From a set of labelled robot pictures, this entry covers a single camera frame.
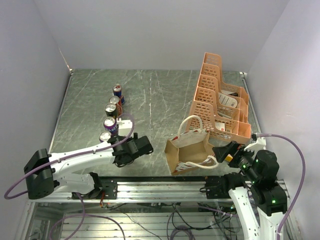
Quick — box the purple Fanta can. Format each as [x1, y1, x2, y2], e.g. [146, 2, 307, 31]
[103, 116, 119, 136]

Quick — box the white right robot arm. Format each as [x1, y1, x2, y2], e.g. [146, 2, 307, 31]
[212, 137, 288, 240]

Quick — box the white label packet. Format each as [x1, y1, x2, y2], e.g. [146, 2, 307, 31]
[218, 92, 238, 108]

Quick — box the yellow tag block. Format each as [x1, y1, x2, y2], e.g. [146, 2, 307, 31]
[224, 154, 233, 163]

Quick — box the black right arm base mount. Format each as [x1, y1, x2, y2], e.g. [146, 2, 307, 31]
[199, 172, 246, 199]

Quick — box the red cola can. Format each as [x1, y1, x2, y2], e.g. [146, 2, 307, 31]
[109, 95, 123, 116]

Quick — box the peach plastic file organizer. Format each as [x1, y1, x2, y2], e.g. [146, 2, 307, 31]
[189, 52, 251, 144]

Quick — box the white paper card box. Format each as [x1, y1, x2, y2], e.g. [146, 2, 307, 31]
[215, 122, 226, 132]

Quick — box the black yellow soda can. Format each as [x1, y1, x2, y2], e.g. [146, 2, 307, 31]
[104, 102, 119, 119]

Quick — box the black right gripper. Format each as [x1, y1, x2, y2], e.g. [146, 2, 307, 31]
[212, 139, 260, 183]

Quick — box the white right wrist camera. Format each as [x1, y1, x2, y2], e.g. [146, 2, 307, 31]
[244, 133, 266, 153]

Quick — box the blue silver energy drink can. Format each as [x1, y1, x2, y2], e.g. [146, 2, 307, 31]
[112, 84, 125, 105]

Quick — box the watermelon print canvas bag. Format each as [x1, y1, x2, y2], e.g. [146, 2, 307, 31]
[164, 115, 219, 176]

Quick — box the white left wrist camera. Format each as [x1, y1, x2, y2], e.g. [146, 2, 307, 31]
[117, 118, 133, 137]

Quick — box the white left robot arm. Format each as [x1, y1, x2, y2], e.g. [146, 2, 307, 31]
[24, 133, 154, 200]

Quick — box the aluminium mounting rail frame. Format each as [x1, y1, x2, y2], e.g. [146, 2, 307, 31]
[27, 179, 288, 203]

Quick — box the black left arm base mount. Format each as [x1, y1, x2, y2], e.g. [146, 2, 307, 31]
[79, 181, 118, 200]

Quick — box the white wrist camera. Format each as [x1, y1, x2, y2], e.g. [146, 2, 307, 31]
[244, 133, 266, 153]
[117, 118, 133, 137]

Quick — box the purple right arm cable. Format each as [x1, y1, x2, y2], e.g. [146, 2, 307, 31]
[257, 133, 306, 236]

